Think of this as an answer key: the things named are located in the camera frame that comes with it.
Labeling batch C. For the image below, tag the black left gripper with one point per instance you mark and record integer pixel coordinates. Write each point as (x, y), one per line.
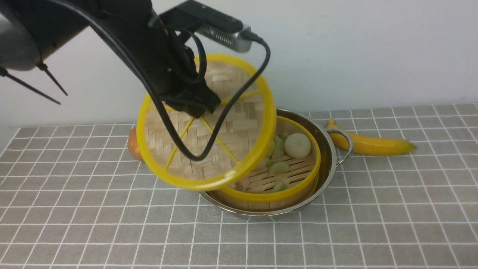
(162, 59)

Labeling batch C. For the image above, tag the bamboo steamer lid yellow rim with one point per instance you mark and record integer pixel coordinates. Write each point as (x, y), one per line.
(243, 140)

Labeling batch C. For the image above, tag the bamboo steamer basket yellow rim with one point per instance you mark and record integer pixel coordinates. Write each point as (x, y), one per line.
(254, 192)

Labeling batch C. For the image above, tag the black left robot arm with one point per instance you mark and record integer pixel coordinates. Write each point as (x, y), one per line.
(32, 30)

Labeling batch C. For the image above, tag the stainless steel pot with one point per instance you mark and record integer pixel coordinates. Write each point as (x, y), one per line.
(327, 168)

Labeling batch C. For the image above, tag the brown potato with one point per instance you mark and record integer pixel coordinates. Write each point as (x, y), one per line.
(133, 145)

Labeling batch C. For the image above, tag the small green dumpling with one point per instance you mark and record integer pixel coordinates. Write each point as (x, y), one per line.
(280, 186)

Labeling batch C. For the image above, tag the grey checkered tablecloth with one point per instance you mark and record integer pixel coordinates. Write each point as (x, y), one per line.
(73, 197)

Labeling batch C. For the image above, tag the yellow banana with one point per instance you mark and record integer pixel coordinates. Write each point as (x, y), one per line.
(367, 145)

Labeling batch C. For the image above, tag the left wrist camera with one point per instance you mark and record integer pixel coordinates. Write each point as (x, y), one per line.
(191, 17)

